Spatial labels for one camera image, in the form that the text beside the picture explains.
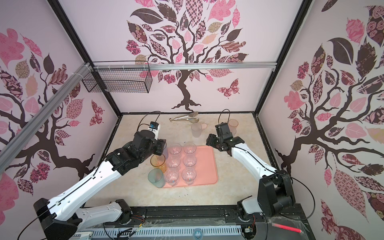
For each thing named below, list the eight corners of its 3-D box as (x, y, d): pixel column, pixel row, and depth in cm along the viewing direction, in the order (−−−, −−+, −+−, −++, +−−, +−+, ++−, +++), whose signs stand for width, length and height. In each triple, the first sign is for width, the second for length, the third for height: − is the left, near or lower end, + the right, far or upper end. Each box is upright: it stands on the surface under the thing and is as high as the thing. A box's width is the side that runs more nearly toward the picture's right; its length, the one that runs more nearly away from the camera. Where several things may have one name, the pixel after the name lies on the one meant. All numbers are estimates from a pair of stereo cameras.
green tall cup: (151, 188, 85) (146, 181, 76) (153, 175, 90) (149, 167, 81) (165, 188, 85) (161, 181, 76) (166, 175, 90) (163, 167, 81)
